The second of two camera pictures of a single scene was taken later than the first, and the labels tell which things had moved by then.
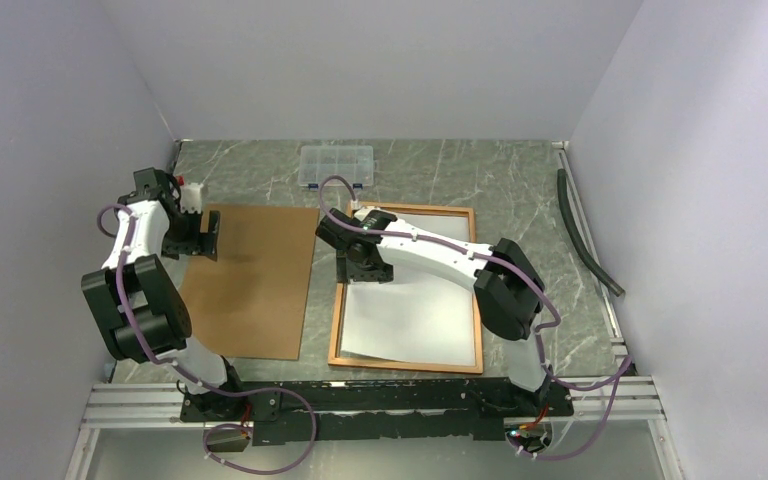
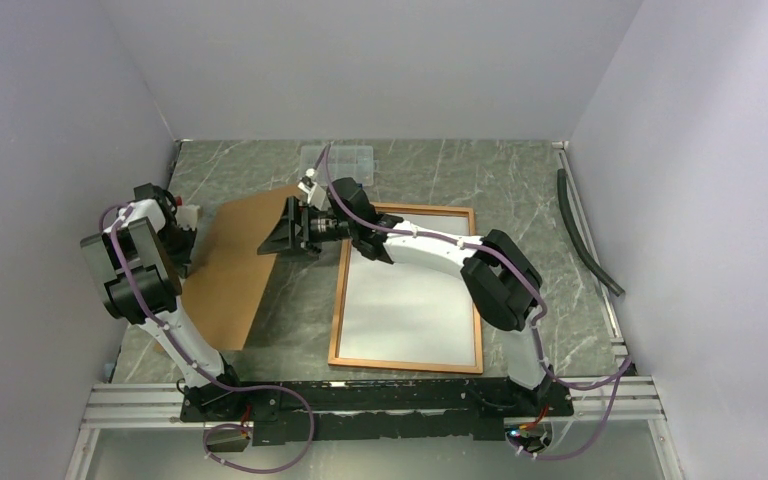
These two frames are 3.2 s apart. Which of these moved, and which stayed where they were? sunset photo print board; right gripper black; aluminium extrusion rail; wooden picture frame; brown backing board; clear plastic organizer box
Moved: brown backing board; right gripper black
Stayed: wooden picture frame; clear plastic organizer box; aluminium extrusion rail; sunset photo print board
